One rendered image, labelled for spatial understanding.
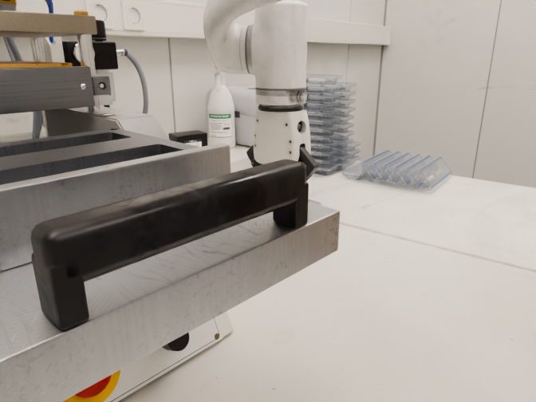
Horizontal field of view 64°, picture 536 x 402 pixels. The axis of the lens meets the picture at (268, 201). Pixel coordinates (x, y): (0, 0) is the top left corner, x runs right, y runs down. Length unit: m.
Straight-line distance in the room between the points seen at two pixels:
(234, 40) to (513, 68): 2.04
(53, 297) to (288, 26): 0.58
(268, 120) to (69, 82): 0.33
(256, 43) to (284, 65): 0.05
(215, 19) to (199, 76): 0.85
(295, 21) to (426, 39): 2.03
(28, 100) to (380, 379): 0.47
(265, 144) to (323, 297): 0.28
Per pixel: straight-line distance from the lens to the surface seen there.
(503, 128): 2.62
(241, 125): 1.33
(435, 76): 2.68
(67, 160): 0.36
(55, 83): 0.54
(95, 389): 0.45
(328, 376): 0.49
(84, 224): 0.18
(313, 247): 0.28
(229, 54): 0.71
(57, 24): 0.56
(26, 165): 0.35
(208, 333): 0.52
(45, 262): 0.18
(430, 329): 0.58
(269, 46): 0.70
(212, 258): 0.23
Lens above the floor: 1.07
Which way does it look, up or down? 19 degrees down
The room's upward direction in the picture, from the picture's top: straight up
